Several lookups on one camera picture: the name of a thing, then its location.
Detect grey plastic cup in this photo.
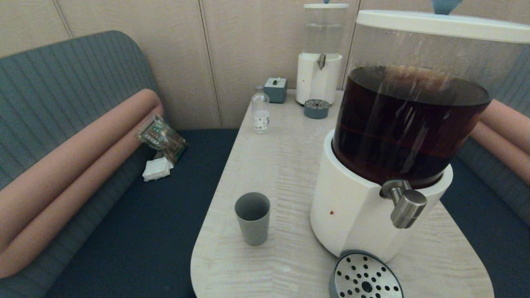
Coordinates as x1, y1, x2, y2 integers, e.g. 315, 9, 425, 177
234, 192, 271, 246

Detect large silver dispenser tap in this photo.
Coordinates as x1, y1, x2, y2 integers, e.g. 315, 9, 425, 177
380, 179, 428, 229

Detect clear plastic bottle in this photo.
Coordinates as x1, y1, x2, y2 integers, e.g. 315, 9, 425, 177
252, 86, 271, 134

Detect small grey box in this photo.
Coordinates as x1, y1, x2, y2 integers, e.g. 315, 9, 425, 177
264, 77, 288, 104

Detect small grey drip tray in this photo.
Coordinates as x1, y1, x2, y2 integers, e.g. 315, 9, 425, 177
304, 99, 330, 120

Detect small clear water dispenser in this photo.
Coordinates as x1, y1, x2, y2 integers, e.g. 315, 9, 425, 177
296, 7, 348, 106

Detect green snack package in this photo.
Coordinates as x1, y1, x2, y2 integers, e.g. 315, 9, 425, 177
137, 115, 189, 164

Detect large dark-tea drink dispenser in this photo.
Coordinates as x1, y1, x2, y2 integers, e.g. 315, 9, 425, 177
310, 21, 530, 264

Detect white paper napkins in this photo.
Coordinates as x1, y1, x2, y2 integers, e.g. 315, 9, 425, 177
142, 156, 174, 182

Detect dark blue seat cushion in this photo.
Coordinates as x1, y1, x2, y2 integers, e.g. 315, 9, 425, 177
43, 128, 241, 298
440, 157, 530, 298

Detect small white dispenser lid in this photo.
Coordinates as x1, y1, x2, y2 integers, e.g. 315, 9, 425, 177
304, 0, 349, 10

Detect large perforated metal drip tray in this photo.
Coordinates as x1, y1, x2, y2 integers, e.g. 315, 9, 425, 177
329, 250, 404, 298

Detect pink bolster cushion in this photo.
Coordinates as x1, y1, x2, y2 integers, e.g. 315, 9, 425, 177
480, 99, 530, 156
470, 121, 530, 185
0, 104, 165, 279
0, 88, 162, 251

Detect large white dispenser lid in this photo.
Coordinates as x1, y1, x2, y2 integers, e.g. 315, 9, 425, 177
355, 0, 530, 44

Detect grey ribbed sofa backrest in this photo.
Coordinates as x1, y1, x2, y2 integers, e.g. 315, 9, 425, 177
0, 30, 160, 298
453, 54, 530, 226

